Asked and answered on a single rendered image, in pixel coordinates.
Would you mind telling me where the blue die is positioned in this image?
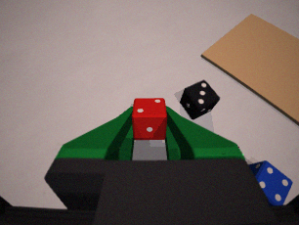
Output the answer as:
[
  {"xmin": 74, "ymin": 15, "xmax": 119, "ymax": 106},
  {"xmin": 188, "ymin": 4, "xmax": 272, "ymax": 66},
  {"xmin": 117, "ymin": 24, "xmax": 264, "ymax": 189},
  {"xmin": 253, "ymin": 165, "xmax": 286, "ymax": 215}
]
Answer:
[{"xmin": 248, "ymin": 160, "xmax": 293, "ymax": 205}]

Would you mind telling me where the black die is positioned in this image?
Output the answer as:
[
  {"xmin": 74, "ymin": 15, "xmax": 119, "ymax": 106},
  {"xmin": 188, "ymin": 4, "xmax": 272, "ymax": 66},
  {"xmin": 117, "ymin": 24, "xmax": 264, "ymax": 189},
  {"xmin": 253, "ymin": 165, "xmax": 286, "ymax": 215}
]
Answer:
[{"xmin": 180, "ymin": 80, "xmax": 220, "ymax": 119}]

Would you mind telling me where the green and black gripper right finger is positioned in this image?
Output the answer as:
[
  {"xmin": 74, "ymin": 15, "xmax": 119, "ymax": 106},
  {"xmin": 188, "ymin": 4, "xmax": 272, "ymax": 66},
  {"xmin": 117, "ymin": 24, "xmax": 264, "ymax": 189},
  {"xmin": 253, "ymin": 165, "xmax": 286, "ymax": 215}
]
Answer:
[{"xmin": 165, "ymin": 106, "xmax": 245, "ymax": 160}]

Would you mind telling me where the tan flat mat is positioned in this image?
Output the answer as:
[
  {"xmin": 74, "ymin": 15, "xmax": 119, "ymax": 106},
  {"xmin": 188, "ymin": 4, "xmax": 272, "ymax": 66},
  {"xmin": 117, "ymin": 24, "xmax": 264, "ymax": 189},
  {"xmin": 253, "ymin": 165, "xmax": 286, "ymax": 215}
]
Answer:
[{"xmin": 200, "ymin": 14, "xmax": 299, "ymax": 126}]

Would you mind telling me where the red die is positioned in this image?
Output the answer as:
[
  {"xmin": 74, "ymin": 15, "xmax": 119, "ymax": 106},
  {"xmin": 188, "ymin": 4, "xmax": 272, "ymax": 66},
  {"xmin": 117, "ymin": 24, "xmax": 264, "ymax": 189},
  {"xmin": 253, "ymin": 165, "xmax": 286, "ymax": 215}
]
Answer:
[{"xmin": 132, "ymin": 98, "xmax": 167, "ymax": 140}]

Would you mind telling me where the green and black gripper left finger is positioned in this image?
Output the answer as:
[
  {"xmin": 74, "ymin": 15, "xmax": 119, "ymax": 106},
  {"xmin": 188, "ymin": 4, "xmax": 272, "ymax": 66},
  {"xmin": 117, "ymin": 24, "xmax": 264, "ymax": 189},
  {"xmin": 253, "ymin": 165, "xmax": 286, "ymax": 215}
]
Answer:
[{"xmin": 54, "ymin": 107, "xmax": 135, "ymax": 160}]

